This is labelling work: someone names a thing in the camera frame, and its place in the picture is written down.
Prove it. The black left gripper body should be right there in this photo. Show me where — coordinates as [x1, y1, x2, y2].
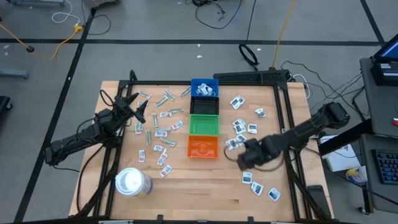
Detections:
[112, 98, 137, 125]

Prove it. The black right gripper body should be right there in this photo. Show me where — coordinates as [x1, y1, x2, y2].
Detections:
[257, 136, 284, 162]

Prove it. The blue plastic basket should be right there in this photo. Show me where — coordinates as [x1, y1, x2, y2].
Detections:
[190, 78, 220, 98]

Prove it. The black plastic basket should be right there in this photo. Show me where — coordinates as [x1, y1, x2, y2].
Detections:
[189, 96, 220, 116]

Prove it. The green plastic basket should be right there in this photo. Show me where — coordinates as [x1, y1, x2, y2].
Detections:
[188, 114, 220, 136]

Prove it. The orange plastic basket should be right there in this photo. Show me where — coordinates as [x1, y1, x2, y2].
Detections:
[187, 134, 220, 159]

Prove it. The black flat pad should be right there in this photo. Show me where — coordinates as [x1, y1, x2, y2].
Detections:
[307, 184, 333, 220]

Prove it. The black desk beam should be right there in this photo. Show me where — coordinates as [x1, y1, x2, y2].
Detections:
[317, 118, 374, 156]

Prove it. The yellow-label wipes canister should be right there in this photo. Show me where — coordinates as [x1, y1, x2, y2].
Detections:
[345, 166, 369, 184]

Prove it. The grey desk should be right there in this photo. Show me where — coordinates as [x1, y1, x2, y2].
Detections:
[359, 57, 398, 139]

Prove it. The black keyboard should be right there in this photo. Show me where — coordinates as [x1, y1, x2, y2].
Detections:
[371, 148, 398, 185]

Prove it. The black chair base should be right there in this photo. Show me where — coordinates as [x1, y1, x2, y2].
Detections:
[0, 95, 13, 119]

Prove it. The grey cart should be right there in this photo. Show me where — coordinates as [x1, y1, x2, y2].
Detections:
[357, 133, 398, 215]

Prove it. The long grey floor bar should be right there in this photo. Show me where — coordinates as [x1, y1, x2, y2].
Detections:
[7, 0, 66, 7]

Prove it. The black labelled device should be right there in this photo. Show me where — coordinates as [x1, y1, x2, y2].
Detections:
[369, 60, 398, 87]

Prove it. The black laptop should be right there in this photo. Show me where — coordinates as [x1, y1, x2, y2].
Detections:
[372, 32, 398, 63]

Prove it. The black left wrist camera cable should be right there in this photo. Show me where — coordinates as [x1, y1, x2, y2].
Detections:
[98, 89, 116, 108]

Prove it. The white cable at frame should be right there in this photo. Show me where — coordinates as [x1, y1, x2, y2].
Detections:
[291, 73, 312, 100]

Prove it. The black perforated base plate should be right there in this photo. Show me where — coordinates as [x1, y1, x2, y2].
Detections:
[213, 69, 290, 85]

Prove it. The looped black floor cable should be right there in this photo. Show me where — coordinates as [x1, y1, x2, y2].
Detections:
[80, 0, 112, 36]

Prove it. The black hanging cable with coil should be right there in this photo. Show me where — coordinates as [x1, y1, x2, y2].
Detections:
[238, 0, 261, 72]

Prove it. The yellow extension cable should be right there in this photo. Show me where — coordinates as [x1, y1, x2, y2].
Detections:
[0, 23, 85, 60]

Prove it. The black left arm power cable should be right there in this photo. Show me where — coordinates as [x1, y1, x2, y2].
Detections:
[75, 143, 106, 215]

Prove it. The black desk cable bundle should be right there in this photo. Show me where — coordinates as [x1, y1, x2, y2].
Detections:
[279, 60, 371, 121]

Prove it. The tangled black floor cable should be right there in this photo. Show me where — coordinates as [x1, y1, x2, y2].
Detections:
[190, 0, 245, 30]

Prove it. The white floor cable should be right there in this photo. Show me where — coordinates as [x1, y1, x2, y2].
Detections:
[50, 0, 82, 26]

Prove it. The thick yellow hanging cable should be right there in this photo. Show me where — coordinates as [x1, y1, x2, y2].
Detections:
[271, 0, 297, 70]

